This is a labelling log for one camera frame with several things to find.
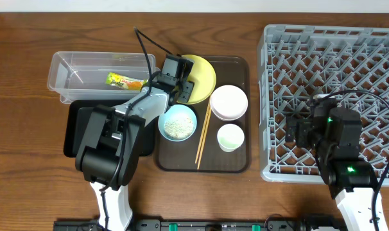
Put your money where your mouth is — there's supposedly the right wooden chopstick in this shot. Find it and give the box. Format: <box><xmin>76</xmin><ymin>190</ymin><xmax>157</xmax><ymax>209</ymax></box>
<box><xmin>196</xmin><ymin>102</ymin><xmax>212</xmax><ymax>171</ymax></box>

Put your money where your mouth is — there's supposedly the green orange snack wrapper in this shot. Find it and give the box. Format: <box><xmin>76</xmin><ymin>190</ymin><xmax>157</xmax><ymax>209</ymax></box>
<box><xmin>105</xmin><ymin>73</ymin><xmax>148</xmax><ymax>90</ymax></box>

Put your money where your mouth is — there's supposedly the clear plastic bin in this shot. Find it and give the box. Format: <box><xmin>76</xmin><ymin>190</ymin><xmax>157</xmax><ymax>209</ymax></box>
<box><xmin>48</xmin><ymin>51</ymin><xmax>159</xmax><ymax>103</ymax></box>

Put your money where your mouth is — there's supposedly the left wooden chopstick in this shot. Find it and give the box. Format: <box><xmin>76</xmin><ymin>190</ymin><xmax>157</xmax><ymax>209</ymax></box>
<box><xmin>194</xmin><ymin>99</ymin><xmax>211</xmax><ymax>164</ymax></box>

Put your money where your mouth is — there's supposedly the yellow plate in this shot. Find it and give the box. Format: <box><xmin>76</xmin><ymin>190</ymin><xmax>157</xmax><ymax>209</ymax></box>
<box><xmin>177</xmin><ymin>55</ymin><xmax>216</xmax><ymax>105</ymax></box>

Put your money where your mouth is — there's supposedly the spilled rice pile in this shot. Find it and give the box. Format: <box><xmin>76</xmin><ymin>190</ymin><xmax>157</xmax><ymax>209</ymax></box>
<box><xmin>164</xmin><ymin>117</ymin><xmax>194</xmax><ymax>140</ymax></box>

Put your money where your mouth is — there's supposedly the pink bowl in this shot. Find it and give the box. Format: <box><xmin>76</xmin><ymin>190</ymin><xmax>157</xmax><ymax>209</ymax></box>
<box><xmin>210</xmin><ymin>85</ymin><xmax>248</xmax><ymax>121</ymax></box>

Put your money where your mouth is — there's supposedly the light blue bowl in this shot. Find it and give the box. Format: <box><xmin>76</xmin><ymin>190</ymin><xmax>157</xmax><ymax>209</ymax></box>
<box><xmin>158</xmin><ymin>105</ymin><xmax>197</xmax><ymax>142</ymax></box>

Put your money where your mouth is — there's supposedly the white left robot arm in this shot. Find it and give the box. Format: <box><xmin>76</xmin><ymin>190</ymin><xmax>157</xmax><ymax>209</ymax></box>
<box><xmin>75</xmin><ymin>55</ymin><xmax>194</xmax><ymax>230</ymax></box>

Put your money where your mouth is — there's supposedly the pale green cup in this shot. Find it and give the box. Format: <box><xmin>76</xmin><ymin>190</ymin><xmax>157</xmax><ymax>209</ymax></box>
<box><xmin>217</xmin><ymin>124</ymin><xmax>245</xmax><ymax>152</ymax></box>

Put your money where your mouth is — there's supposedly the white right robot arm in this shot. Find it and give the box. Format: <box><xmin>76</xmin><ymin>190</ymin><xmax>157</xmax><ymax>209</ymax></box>
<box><xmin>285</xmin><ymin>107</ymin><xmax>388</xmax><ymax>230</ymax></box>

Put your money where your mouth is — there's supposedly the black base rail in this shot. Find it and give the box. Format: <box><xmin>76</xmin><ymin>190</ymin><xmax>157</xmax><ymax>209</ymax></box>
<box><xmin>53</xmin><ymin>214</ymin><xmax>343</xmax><ymax>231</ymax></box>

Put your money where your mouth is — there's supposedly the wooden chopstick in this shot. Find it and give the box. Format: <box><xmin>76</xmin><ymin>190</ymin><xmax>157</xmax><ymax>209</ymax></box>
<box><xmin>194</xmin><ymin>99</ymin><xmax>211</xmax><ymax>164</ymax></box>
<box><xmin>196</xmin><ymin>102</ymin><xmax>212</xmax><ymax>171</ymax></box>

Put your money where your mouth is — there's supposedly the black rectangular tray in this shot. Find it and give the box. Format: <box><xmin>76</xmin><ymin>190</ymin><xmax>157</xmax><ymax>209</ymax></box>
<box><xmin>64</xmin><ymin>99</ymin><xmax>157</xmax><ymax>158</ymax></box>

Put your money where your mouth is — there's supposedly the grey dishwasher rack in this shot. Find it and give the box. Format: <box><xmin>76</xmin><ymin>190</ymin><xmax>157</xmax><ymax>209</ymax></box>
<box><xmin>257</xmin><ymin>24</ymin><xmax>389</xmax><ymax>187</ymax></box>

